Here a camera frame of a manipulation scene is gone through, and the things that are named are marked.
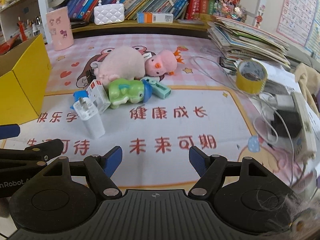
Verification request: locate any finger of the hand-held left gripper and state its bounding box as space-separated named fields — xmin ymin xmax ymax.
xmin=0 ymin=124 xmax=21 ymax=139
xmin=0 ymin=138 xmax=64 ymax=168

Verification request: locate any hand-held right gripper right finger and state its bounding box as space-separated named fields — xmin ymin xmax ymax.
xmin=188 ymin=146 xmax=271 ymax=198

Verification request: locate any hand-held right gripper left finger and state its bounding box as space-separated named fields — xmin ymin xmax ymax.
xmin=42 ymin=146 xmax=123 ymax=198

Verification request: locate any yellow cardboard box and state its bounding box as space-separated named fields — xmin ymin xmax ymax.
xmin=0 ymin=33 xmax=52 ymax=126

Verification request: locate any white charger plug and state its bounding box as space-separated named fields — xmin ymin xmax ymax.
xmin=73 ymin=97 xmax=106 ymax=140

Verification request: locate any small blue item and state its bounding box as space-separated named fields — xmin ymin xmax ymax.
xmin=73 ymin=91 xmax=88 ymax=106

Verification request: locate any small white red box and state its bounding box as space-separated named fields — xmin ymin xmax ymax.
xmin=86 ymin=79 xmax=112 ymax=113

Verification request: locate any green dinosaur toy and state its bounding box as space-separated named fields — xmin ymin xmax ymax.
xmin=108 ymin=78 xmax=153 ymax=110

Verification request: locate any teal stapler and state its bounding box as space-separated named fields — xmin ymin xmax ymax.
xmin=140 ymin=77 xmax=172 ymax=100

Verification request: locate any pale pink pig plush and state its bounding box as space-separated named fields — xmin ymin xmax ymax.
xmin=93 ymin=46 xmax=147 ymax=83

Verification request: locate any pink duck plush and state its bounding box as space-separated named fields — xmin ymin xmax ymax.
xmin=144 ymin=46 xmax=185 ymax=77

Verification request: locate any red paper decoration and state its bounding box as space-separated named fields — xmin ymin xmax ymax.
xmin=0 ymin=35 xmax=21 ymax=56

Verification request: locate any yellow tape roll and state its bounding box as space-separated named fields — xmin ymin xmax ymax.
xmin=236 ymin=58 xmax=268 ymax=95

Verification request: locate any black power adapter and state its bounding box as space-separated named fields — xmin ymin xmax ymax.
xmin=271 ymin=109 xmax=302 ymax=138

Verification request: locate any white power adapter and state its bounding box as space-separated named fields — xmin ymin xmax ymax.
xmin=274 ymin=94 xmax=293 ymax=108

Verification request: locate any white power strip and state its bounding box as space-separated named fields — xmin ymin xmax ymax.
xmin=291 ymin=92 xmax=318 ymax=161

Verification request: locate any pink sticker-covered case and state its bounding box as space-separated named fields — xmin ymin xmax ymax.
xmin=46 ymin=6 xmax=74 ymax=52

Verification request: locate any stack of thin booklets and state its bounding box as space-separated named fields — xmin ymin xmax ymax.
xmin=207 ymin=16 xmax=291 ymax=68

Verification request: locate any bookshelf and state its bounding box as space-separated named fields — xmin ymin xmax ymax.
xmin=36 ymin=0 xmax=263 ymax=40

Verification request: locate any beige cloth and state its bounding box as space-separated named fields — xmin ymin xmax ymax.
xmin=294 ymin=63 xmax=320 ymax=115

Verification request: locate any blue orange white carton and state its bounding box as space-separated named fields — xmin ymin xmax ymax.
xmin=136 ymin=12 xmax=174 ymax=24

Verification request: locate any colourful sparkly ornament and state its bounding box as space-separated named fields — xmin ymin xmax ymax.
xmin=214 ymin=0 xmax=247 ymax=22

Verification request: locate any red boxed book set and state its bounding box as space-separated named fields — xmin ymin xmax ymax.
xmin=188 ymin=0 xmax=242 ymax=20

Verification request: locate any white cable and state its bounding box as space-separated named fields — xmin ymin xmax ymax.
xmin=191 ymin=55 xmax=309 ymax=188

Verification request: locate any white quilted pearl-handle handbag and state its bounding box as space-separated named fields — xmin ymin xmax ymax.
xmin=93 ymin=0 xmax=125 ymax=26

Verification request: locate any cartoon wall sticker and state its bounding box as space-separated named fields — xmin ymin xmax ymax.
xmin=254 ymin=4 xmax=267 ymax=28

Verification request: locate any alphabet wall poster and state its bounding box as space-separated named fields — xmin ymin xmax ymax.
xmin=276 ymin=0 xmax=320 ymax=53

